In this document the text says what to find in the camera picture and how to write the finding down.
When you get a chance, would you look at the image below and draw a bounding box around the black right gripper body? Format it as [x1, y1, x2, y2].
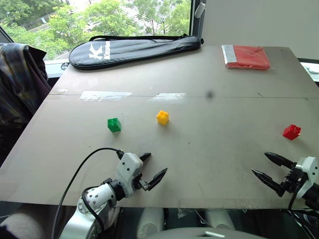
[282, 163, 307, 194]

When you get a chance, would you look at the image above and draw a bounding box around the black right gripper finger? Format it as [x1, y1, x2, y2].
[264, 152, 298, 169]
[251, 168, 285, 198]

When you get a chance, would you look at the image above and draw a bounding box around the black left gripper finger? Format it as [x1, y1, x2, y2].
[138, 152, 152, 165]
[145, 167, 168, 192]

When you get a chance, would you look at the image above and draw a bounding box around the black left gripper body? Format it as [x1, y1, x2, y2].
[131, 173, 153, 192]

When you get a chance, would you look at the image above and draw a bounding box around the red toy brick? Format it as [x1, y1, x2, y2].
[282, 124, 302, 141]

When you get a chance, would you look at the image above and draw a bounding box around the white rounded robot leg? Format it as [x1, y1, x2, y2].
[206, 210, 236, 231]
[138, 208, 165, 239]

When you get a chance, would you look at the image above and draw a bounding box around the yellow toy brick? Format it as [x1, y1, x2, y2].
[156, 110, 170, 125]

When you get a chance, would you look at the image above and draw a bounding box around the green toy brick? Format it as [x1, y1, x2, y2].
[107, 117, 122, 133]

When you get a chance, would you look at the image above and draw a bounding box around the grey curved robot body part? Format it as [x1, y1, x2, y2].
[149, 229, 266, 239]

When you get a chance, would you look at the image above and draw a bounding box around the black racket bag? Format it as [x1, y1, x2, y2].
[68, 34, 205, 71]

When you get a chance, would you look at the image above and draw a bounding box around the red packet in plastic wrap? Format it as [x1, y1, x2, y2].
[221, 44, 272, 71]

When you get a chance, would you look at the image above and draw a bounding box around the grey rounded shape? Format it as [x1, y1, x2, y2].
[0, 211, 43, 239]

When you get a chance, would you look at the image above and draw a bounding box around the dark plaid jacket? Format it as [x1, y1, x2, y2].
[0, 42, 52, 129]

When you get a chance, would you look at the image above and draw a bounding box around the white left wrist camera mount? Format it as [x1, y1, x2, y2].
[115, 152, 144, 199]

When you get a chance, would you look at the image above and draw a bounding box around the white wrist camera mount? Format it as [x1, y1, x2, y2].
[295, 156, 319, 200]
[115, 152, 144, 199]

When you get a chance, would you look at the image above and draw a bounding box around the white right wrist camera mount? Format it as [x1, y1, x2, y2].
[295, 156, 319, 200]

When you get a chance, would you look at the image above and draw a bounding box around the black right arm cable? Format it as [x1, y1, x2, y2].
[287, 186, 300, 211]

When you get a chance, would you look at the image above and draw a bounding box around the short black arm cable loop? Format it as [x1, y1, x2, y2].
[81, 186, 105, 231]

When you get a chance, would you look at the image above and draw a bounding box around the grey window handle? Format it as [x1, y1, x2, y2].
[194, 1, 206, 18]

